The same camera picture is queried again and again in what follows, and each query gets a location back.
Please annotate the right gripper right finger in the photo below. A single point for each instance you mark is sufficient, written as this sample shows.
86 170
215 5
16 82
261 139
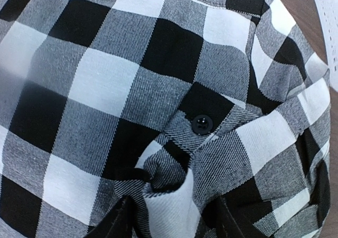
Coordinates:
218 216

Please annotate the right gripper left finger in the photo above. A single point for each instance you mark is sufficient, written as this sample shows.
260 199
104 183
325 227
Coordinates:
120 221

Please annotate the black white checkered shirt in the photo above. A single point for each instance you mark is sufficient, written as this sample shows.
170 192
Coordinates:
171 102

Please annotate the white plastic basket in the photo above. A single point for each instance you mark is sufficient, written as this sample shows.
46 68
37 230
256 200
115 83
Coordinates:
327 11

